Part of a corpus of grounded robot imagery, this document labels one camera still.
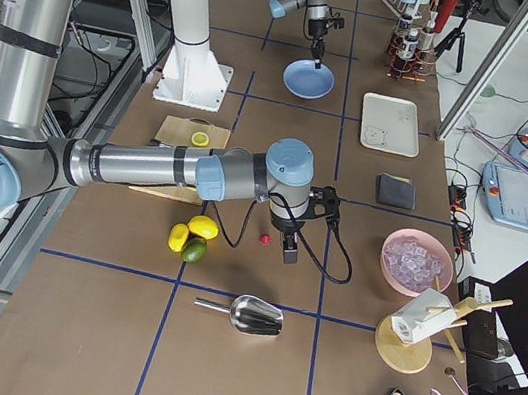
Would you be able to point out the pink bowl of ice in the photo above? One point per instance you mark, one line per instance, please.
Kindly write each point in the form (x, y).
(413, 261)

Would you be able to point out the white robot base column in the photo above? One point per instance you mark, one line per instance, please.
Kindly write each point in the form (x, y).
(191, 75)

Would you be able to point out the green lime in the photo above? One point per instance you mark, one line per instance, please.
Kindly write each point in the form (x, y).
(194, 249)

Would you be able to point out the copper wire bottle rack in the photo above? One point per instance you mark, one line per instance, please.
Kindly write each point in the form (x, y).
(420, 67)

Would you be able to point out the white paper carton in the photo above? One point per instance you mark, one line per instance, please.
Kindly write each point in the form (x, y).
(427, 314)

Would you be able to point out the blue plate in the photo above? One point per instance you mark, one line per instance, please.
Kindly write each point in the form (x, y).
(308, 79)

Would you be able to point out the cream bear tray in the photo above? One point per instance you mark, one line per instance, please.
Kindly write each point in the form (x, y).
(389, 124)

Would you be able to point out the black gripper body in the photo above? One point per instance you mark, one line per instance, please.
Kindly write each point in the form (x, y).
(316, 29)
(284, 226)

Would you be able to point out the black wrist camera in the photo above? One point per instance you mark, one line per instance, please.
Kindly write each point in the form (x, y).
(323, 203)

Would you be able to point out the tea bottle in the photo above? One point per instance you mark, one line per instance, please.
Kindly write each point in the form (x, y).
(409, 45)
(402, 27)

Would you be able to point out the yellow lemon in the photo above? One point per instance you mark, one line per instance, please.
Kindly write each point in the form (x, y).
(203, 226)
(177, 237)

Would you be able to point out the steel scoop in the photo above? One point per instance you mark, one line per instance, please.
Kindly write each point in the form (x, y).
(249, 315)

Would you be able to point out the wooden cup stand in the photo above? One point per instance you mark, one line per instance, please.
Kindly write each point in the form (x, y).
(414, 358)

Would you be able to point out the lemon half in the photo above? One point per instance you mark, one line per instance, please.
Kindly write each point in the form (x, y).
(200, 139)

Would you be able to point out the grey folded cloth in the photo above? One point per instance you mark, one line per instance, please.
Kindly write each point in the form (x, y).
(395, 191)

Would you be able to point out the red strawberry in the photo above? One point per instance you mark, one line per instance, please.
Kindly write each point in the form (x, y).
(265, 239)

